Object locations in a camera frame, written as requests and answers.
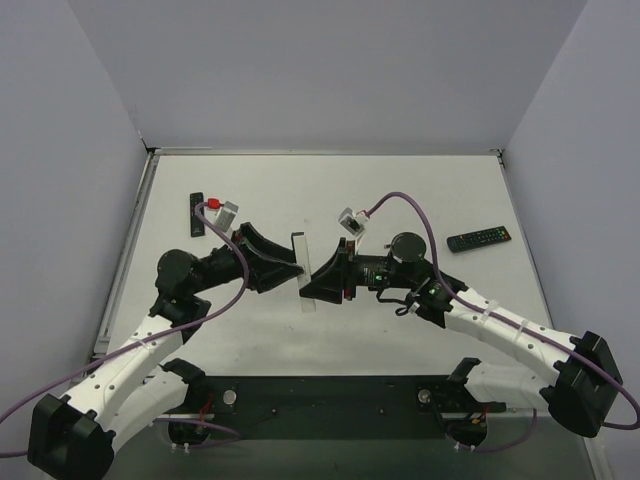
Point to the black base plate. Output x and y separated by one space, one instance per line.
333 407

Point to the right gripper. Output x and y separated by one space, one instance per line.
347 272

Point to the wide black remote control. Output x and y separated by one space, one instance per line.
470 241

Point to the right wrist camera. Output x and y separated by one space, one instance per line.
354 223

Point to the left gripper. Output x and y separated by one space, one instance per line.
244 258

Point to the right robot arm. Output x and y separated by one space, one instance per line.
450 304

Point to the aluminium frame rail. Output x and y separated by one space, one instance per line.
574 392

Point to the slim black remote control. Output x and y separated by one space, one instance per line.
197 228

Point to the white remote control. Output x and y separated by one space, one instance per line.
301 251

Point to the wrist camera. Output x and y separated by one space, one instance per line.
354 223
224 213

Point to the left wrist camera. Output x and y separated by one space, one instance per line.
224 213

